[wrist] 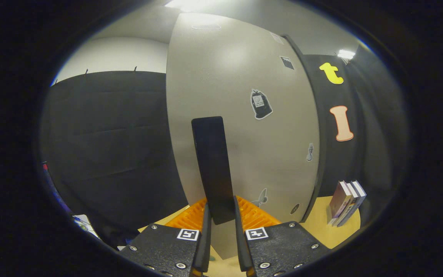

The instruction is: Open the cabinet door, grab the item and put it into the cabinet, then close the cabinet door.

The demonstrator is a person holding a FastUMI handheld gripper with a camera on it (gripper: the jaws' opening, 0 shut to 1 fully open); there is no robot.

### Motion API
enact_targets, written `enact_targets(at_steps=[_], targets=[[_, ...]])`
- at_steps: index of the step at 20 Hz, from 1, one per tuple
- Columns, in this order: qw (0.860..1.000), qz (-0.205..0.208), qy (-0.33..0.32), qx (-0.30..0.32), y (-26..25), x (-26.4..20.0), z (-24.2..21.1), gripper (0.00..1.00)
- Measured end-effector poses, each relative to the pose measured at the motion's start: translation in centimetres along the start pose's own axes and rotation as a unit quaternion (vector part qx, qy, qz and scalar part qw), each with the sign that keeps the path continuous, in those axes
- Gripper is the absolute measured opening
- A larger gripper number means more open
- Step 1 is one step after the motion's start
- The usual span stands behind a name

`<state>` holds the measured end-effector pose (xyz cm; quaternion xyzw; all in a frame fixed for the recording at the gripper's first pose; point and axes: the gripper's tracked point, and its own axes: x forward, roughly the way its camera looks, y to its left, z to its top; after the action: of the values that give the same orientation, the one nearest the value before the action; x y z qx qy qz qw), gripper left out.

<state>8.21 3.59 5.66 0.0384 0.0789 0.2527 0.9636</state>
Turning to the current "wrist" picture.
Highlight black door handle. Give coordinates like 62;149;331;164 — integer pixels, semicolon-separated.
191;116;236;225

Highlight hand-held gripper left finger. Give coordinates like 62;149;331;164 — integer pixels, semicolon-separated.
120;197;212;277

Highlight black backdrop cloth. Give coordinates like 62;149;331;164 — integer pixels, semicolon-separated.
40;44;408;247

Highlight dark frame cabinet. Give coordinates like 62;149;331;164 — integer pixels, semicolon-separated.
283;35;328;224

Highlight blue spine book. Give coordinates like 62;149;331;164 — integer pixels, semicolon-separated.
341;181;367;227

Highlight white object with cables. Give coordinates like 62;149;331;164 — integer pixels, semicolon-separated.
72;214;100;239

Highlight grey cabinet door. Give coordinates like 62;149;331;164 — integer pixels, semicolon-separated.
166;13;320;260

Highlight white spine book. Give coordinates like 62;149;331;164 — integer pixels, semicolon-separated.
337;183;360;227

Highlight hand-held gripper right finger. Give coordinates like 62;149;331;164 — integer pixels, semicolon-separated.
233;196;330;277

